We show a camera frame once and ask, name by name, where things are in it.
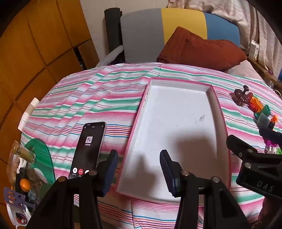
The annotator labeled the glass jar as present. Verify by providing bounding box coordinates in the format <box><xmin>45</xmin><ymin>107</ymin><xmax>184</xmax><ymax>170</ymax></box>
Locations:
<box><xmin>7</xmin><ymin>141</ymin><xmax>36</xmax><ymax>177</ymax></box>

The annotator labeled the brown flower-shaped toy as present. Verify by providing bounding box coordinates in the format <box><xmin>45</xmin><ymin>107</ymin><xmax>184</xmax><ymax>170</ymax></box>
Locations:
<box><xmin>229</xmin><ymin>86</ymin><xmax>254</xmax><ymax>107</ymax></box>

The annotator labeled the purple slotted spatula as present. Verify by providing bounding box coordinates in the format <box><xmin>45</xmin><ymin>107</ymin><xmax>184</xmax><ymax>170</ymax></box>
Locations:
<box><xmin>3</xmin><ymin>187</ymin><xmax>25</xmax><ymax>207</ymax></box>

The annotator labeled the wooden wardrobe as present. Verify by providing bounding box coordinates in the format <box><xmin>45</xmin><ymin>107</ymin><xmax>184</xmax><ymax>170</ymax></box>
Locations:
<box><xmin>0</xmin><ymin>0</ymin><xmax>99</xmax><ymax>172</ymax></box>

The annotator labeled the orange plastic toy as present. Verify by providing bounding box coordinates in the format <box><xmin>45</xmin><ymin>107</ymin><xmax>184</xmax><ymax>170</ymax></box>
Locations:
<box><xmin>249</xmin><ymin>97</ymin><xmax>264</xmax><ymax>113</ymax></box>

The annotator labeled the grey and black brush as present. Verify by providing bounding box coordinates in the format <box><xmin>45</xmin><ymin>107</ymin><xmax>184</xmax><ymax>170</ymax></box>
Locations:
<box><xmin>257</xmin><ymin>113</ymin><xmax>276</xmax><ymax>130</ymax></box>

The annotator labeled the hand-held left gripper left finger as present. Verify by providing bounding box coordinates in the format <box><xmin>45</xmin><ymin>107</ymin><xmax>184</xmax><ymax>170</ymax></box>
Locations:
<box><xmin>26</xmin><ymin>150</ymin><xmax>119</xmax><ymax>229</ymax></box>

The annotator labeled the white carton box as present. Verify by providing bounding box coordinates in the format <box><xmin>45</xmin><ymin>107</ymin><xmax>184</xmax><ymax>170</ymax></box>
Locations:
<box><xmin>249</xmin><ymin>40</ymin><xmax>261</xmax><ymax>61</ymax></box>

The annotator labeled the white tray with pink rim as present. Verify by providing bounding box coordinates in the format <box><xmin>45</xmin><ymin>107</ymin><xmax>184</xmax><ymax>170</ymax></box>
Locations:
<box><xmin>116</xmin><ymin>77</ymin><xmax>232</xmax><ymax>206</ymax></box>

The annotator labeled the green round tray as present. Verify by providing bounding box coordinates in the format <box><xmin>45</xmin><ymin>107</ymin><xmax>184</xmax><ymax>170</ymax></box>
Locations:
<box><xmin>23</xmin><ymin>139</ymin><xmax>55</xmax><ymax>185</ymax></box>

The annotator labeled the rust red cushion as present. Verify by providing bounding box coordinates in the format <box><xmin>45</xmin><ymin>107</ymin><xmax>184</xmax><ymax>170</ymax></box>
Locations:
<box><xmin>157</xmin><ymin>26</ymin><xmax>248</xmax><ymax>71</ymax></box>

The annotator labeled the white paper roll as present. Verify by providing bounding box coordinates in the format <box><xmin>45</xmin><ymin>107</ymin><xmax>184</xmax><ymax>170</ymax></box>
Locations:
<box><xmin>19</xmin><ymin>98</ymin><xmax>40</xmax><ymax>131</ymax></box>

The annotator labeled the wooden bedside shelf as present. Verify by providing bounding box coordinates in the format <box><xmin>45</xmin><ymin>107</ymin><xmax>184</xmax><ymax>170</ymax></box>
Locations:
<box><xmin>247</xmin><ymin>56</ymin><xmax>282</xmax><ymax>88</ymax></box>

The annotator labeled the black rolled mat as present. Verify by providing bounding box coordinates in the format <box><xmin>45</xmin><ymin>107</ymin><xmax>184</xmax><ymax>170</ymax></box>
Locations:
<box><xmin>104</xmin><ymin>8</ymin><xmax>124</xmax><ymax>64</ymax></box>

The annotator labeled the pale pink pillow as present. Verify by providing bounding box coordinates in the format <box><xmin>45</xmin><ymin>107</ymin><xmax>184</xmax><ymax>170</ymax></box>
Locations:
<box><xmin>228</xmin><ymin>60</ymin><xmax>265</xmax><ymax>82</ymax></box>

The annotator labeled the small orange ball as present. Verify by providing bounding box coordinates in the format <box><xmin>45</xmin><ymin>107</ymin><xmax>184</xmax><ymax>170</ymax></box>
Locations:
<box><xmin>20</xmin><ymin>179</ymin><xmax>31</xmax><ymax>191</ymax></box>

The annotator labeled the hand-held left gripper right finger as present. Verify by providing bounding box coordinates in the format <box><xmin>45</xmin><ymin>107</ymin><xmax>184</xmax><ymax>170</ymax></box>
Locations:
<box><xmin>160</xmin><ymin>150</ymin><xmax>253</xmax><ymax>229</ymax></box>

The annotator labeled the white cup with sticker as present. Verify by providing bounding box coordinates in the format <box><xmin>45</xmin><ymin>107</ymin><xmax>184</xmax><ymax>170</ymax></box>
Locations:
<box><xmin>7</xmin><ymin>204</ymin><xmax>31</xmax><ymax>227</ymax></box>

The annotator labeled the black smartphone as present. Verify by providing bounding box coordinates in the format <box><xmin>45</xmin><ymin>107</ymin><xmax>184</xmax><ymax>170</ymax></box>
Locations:
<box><xmin>69</xmin><ymin>122</ymin><xmax>107</xmax><ymax>180</ymax></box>

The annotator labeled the grey yellow blue headboard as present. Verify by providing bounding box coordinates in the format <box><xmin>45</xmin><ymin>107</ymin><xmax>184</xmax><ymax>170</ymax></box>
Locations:
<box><xmin>120</xmin><ymin>8</ymin><xmax>240</xmax><ymax>64</ymax></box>

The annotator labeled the teal green plastic block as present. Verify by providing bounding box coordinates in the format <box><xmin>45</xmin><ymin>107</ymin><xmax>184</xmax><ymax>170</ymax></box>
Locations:
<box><xmin>253</xmin><ymin>104</ymin><xmax>271</xmax><ymax>120</ymax></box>

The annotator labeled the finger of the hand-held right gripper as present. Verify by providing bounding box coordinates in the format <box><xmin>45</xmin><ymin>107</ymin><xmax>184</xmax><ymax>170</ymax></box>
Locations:
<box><xmin>226</xmin><ymin>134</ymin><xmax>268</xmax><ymax>172</ymax></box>
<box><xmin>259</xmin><ymin>126</ymin><xmax>282</xmax><ymax>144</ymax></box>

